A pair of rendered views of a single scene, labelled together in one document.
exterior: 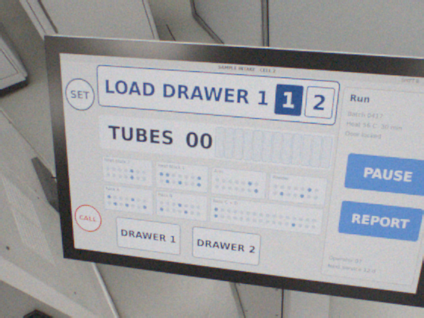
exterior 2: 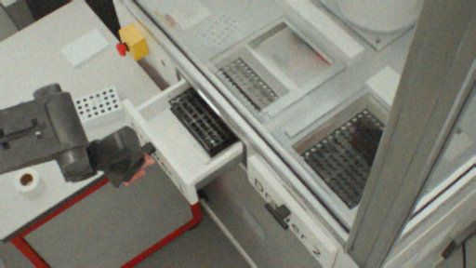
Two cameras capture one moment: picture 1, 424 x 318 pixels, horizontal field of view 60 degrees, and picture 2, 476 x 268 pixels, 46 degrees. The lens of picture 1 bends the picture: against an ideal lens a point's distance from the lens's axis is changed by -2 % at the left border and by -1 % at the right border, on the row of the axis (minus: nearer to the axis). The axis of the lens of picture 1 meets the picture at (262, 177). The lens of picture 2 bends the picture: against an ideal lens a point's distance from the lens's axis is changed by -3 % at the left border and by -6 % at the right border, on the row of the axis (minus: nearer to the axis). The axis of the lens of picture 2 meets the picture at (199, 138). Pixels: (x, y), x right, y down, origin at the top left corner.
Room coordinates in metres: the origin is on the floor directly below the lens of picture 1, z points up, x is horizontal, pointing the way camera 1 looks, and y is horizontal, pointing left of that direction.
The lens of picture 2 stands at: (0.05, 0.18, 2.07)
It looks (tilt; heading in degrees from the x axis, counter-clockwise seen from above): 58 degrees down; 95
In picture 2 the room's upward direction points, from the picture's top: 10 degrees counter-clockwise
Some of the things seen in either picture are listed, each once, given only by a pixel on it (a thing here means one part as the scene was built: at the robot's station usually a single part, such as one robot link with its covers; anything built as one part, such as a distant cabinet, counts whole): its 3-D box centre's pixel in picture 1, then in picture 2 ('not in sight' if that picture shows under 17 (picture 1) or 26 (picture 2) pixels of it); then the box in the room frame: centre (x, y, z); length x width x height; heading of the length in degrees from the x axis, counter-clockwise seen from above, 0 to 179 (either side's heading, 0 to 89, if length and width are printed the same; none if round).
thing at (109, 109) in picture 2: not in sight; (99, 108); (-0.30, 1.11, 0.78); 0.12 x 0.08 x 0.04; 17
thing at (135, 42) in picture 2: not in sight; (133, 43); (-0.19, 1.25, 0.88); 0.07 x 0.05 x 0.07; 122
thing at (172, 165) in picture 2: not in sight; (158, 150); (-0.12, 0.90, 0.87); 0.29 x 0.02 x 0.11; 122
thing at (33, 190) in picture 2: not in sight; (29, 182); (-0.48, 0.90, 0.78); 0.07 x 0.07 x 0.04
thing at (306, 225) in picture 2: not in sight; (290, 212); (0.17, 0.71, 0.87); 0.29 x 0.02 x 0.11; 122
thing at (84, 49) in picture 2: not in sight; (85, 48); (-0.35, 1.35, 0.77); 0.13 x 0.09 x 0.02; 33
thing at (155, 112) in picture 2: not in sight; (229, 107); (0.06, 1.01, 0.86); 0.40 x 0.26 x 0.06; 32
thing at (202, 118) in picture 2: not in sight; (226, 108); (0.05, 1.01, 0.87); 0.22 x 0.18 x 0.06; 32
